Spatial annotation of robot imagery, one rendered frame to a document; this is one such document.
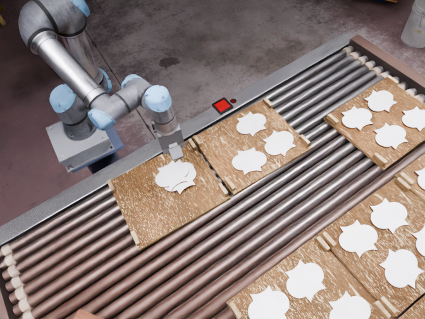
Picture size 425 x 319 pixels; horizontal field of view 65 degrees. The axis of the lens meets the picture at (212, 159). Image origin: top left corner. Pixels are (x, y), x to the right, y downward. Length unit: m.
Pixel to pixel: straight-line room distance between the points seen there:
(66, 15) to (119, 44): 2.49
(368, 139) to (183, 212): 0.86
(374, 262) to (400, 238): 0.14
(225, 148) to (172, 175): 0.27
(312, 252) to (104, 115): 0.86
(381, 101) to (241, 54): 1.88
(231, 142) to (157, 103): 0.57
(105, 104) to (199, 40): 2.56
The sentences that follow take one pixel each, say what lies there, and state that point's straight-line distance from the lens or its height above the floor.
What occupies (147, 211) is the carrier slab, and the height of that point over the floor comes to 0.94.
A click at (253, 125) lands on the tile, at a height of 0.94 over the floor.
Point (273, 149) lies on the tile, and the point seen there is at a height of 0.94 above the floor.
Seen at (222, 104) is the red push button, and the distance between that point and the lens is 1.68.
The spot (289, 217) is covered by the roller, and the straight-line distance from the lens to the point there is 1.37.
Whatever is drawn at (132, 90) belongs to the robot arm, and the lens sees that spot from 1.11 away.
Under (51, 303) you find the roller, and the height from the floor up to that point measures 0.92.
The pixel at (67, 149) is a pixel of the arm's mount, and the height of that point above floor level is 0.96.
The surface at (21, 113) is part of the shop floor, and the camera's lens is 3.49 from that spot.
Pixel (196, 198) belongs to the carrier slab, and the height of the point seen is 0.94.
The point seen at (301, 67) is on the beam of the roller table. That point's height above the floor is 0.92.
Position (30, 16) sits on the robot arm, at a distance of 1.27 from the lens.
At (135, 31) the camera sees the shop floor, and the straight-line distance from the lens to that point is 3.87.
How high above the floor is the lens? 2.17
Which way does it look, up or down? 57 degrees down
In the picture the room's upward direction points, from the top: 8 degrees counter-clockwise
